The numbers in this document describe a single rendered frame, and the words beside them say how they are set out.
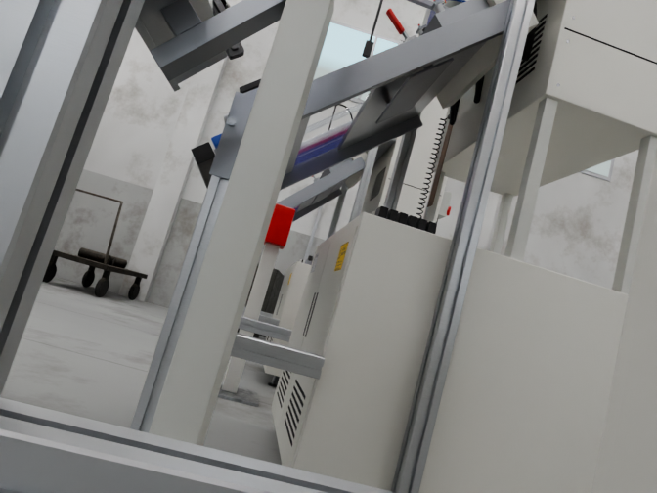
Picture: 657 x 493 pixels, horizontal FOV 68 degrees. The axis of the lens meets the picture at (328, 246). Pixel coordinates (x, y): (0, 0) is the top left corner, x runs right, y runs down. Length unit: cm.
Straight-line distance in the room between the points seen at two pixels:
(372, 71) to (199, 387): 74
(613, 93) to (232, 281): 100
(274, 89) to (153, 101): 598
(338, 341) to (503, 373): 35
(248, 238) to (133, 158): 585
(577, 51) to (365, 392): 90
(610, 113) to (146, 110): 585
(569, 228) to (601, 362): 594
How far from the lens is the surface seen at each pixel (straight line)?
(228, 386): 203
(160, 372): 95
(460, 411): 107
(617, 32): 141
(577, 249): 713
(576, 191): 727
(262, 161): 65
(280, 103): 68
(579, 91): 129
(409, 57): 113
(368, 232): 99
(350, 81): 107
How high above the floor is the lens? 39
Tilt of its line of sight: 8 degrees up
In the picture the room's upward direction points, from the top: 16 degrees clockwise
